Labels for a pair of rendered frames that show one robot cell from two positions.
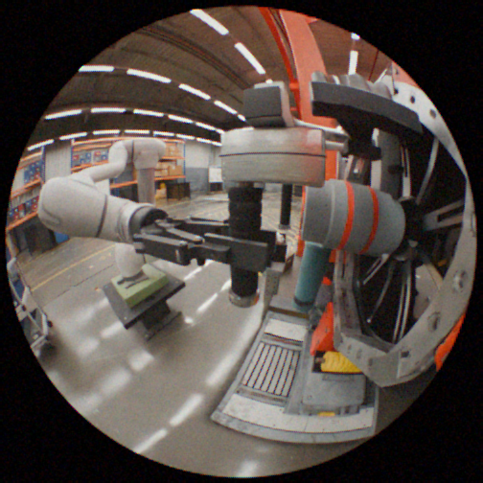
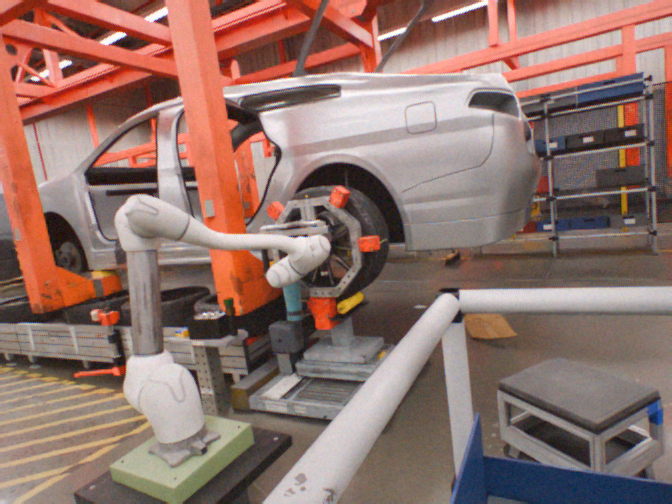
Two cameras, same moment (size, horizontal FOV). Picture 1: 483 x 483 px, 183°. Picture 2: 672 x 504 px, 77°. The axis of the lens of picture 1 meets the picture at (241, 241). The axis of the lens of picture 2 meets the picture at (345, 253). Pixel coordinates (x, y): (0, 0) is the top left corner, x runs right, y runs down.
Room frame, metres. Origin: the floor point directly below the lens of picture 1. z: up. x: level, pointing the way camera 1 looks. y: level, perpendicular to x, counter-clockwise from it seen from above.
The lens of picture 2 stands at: (-0.04, 2.02, 1.13)
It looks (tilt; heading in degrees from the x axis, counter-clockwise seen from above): 8 degrees down; 273
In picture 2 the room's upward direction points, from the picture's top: 8 degrees counter-clockwise
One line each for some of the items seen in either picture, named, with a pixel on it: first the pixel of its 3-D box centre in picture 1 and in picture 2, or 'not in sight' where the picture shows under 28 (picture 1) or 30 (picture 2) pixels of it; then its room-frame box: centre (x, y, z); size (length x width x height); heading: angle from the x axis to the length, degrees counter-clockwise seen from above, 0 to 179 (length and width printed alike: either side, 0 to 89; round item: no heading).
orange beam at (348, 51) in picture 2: not in sight; (295, 67); (0.48, -3.29, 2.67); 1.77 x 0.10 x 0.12; 156
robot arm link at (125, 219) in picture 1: (140, 224); not in sight; (0.25, 0.21, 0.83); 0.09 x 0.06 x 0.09; 156
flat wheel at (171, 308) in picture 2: not in sight; (169, 309); (1.56, -1.25, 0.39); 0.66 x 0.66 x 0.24
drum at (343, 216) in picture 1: (351, 217); not in sight; (0.24, -0.22, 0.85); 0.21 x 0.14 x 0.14; 66
